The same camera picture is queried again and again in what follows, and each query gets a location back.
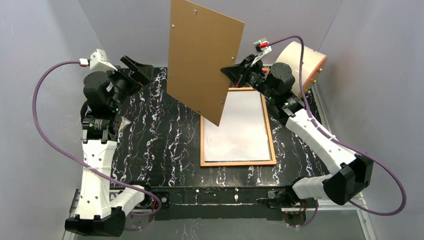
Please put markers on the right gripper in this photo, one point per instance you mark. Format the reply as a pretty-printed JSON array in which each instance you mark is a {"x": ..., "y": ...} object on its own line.
[{"x": 243, "y": 70}]

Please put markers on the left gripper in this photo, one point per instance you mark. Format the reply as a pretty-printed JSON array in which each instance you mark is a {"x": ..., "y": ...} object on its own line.
[{"x": 129, "y": 77}]

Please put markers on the brown backing board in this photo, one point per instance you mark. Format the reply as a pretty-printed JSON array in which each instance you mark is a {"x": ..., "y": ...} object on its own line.
[{"x": 201, "y": 42}]

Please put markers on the printed photo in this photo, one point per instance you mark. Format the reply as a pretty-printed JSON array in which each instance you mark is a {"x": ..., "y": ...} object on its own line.
[{"x": 236, "y": 129}]

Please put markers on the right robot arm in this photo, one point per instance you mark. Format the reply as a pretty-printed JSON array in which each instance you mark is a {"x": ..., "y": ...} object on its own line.
[{"x": 349, "y": 172}]

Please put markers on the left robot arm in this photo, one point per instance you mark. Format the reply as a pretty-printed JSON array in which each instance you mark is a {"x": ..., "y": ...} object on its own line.
[{"x": 105, "y": 89}]

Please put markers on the small plastic bag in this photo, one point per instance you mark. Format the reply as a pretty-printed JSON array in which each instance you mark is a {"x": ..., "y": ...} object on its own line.
[{"x": 124, "y": 123}]

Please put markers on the white orange cylinder box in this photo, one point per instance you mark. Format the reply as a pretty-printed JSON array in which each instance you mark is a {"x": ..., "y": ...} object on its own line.
[{"x": 313, "y": 63}]

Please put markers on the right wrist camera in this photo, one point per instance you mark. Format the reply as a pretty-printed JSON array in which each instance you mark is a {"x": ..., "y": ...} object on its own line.
[{"x": 262, "y": 47}]

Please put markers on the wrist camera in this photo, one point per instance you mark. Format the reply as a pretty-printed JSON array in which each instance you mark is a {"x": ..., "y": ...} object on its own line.
[
  {"x": 97, "y": 62},
  {"x": 262, "y": 47}
]

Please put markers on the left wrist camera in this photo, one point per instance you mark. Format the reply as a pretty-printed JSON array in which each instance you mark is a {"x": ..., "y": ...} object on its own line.
[{"x": 97, "y": 62}]

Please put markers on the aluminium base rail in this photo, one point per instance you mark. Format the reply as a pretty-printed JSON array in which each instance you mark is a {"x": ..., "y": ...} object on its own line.
[{"x": 178, "y": 203}]

